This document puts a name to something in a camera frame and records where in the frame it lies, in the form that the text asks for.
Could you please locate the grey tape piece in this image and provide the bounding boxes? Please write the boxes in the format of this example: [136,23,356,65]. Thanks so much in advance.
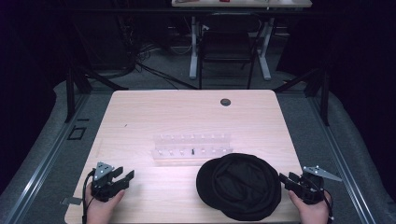
[60,195,84,206]

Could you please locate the person's left hand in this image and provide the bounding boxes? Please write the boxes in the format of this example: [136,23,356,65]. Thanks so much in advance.
[85,182,126,224]

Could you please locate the black cap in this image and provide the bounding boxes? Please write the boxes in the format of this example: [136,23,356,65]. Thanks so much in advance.
[195,152,283,222]

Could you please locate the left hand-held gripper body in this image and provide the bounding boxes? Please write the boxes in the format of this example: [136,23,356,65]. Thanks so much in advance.
[90,161,130,203]

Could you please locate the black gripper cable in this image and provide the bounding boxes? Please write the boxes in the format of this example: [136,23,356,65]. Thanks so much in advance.
[311,176,335,223]
[81,169,96,224]

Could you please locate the clear acrylic peg rack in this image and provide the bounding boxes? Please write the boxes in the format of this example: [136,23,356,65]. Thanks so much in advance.
[150,133,234,167]

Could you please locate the aluminium floor rail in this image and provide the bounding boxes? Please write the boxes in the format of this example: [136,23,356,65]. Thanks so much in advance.
[0,92,92,224]
[307,95,378,224]

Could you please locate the white desk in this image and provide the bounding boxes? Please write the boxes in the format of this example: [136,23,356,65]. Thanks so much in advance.
[171,0,314,81]

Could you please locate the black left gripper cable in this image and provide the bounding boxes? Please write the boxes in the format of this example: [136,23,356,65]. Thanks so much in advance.
[81,169,96,224]

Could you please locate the person's right hand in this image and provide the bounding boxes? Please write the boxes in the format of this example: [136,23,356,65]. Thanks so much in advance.
[287,189,332,224]

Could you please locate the black chair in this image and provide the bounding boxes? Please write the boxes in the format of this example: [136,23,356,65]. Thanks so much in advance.
[197,13,263,91]

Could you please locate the black floor cables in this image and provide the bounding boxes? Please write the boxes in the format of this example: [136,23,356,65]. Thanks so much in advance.
[118,18,200,91]

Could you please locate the black metal frame stand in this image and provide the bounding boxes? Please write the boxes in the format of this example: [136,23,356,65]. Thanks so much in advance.
[273,66,332,127]
[64,60,130,123]

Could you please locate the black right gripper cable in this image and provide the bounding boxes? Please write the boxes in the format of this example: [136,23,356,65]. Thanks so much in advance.
[311,176,335,223]

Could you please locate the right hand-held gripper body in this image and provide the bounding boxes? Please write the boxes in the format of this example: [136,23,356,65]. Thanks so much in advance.
[295,165,343,205]

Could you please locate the black tape square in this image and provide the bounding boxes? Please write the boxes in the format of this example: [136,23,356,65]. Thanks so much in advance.
[66,125,88,141]

